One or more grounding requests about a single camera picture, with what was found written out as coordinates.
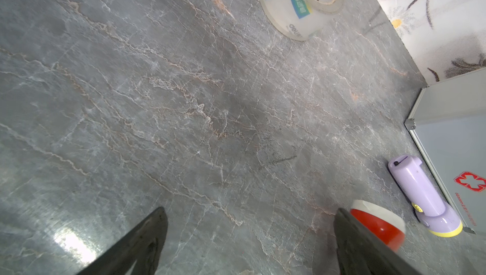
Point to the silver metal first-aid case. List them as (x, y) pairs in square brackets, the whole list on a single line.
[(447, 123)]

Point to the purple flashlight yellow rim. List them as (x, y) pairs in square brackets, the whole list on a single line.
[(430, 208)]

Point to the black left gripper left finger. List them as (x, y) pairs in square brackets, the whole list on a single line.
[(138, 252)]

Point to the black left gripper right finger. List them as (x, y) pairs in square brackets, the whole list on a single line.
[(359, 251)]

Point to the red flashlight white head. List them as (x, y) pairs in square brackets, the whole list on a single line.
[(384, 224)]

